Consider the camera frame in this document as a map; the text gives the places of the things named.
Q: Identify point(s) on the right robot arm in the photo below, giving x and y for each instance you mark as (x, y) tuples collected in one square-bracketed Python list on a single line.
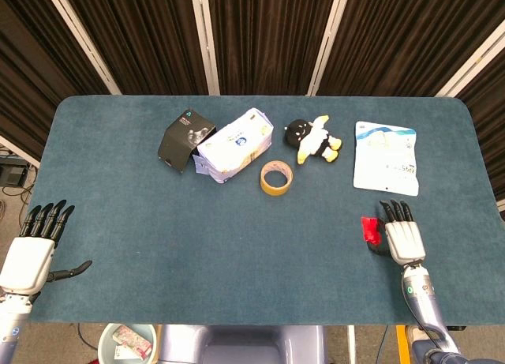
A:
[(424, 308)]

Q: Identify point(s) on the small red object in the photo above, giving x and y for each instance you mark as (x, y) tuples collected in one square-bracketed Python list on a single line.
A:
[(370, 230)]

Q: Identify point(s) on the white blue mask pouch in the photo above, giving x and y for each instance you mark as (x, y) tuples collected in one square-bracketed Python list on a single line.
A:
[(384, 158)]

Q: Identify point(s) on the floral patterned box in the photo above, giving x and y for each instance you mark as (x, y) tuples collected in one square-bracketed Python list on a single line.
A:
[(132, 340)]

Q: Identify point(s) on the black cardboard box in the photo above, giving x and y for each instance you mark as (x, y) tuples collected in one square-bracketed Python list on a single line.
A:
[(185, 139)]

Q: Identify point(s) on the black yellow plush toy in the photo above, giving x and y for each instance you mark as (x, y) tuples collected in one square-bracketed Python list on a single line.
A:
[(313, 139)]

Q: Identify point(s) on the white sneaker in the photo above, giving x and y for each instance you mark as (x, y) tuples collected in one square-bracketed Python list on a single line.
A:
[(414, 334)]

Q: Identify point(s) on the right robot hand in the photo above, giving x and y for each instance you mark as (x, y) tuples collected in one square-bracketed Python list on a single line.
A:
[(404, 241)]

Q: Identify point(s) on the yellow post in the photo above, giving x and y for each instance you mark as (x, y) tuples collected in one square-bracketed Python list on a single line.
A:
[(401, 344)]

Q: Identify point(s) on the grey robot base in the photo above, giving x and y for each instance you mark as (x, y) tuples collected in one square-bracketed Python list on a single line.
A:
[(240, 344)]

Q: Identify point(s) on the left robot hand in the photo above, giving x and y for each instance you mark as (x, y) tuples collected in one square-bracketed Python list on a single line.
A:
[(27, 265)]

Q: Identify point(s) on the grey plastic bucket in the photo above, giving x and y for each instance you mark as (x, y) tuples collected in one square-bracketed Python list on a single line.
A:
[(106, 342)]

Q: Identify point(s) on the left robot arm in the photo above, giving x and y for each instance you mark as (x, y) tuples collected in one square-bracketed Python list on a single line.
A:
[(12, 328)]

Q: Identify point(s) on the dark pleated curtain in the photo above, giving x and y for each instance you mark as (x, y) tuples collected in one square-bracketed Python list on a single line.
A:
[(264, 36)]

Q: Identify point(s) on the blue felt table mat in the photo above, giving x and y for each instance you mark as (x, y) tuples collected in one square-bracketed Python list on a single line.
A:
[(252, 241)]

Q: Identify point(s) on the yellow tape roll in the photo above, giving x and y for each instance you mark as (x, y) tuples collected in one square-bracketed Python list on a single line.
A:
[(276, 178)]

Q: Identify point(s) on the white tissue pack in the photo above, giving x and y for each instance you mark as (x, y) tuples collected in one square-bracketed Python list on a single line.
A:
[(233, 147)]

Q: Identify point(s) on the black electronic device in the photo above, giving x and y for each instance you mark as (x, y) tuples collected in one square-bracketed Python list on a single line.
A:
[(13, 173)]

